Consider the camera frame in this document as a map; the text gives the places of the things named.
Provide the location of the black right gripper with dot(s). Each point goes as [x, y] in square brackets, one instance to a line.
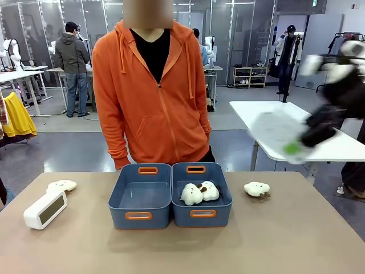
[325, 120]

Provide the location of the wooden shoe rack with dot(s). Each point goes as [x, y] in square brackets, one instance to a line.
[250, 76]

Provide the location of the yellow garment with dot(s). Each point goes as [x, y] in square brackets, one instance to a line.
[18, 120]

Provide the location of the person in orange hoodie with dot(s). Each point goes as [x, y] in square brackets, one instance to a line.
[151, 108]

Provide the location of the white desk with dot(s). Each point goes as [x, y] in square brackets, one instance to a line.
[20, 75]

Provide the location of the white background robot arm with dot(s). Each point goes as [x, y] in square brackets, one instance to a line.
[11, 54]
[210, 48]

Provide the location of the person in gray hoodie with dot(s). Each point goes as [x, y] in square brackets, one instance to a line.
[71, 57]

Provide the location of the black tripod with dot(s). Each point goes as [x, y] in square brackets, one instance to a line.
[291, 71]

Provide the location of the black clothes rack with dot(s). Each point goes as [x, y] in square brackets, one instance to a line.
[342, 37]

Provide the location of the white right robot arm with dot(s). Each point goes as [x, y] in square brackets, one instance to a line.
[342, 82]

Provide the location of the plaid garment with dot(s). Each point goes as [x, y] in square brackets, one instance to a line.
[3, 108]

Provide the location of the person in black cap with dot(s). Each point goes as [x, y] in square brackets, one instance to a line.
[288, 54]

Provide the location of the white side table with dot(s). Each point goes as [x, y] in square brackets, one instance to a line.
[256, 114]

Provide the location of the white cloud plush toy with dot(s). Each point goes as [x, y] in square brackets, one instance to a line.
[191, 195]
[61, 185]
[256, 188]
[211, 192]

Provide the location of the person in dark trousers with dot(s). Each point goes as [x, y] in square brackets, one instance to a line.
[353, 177]

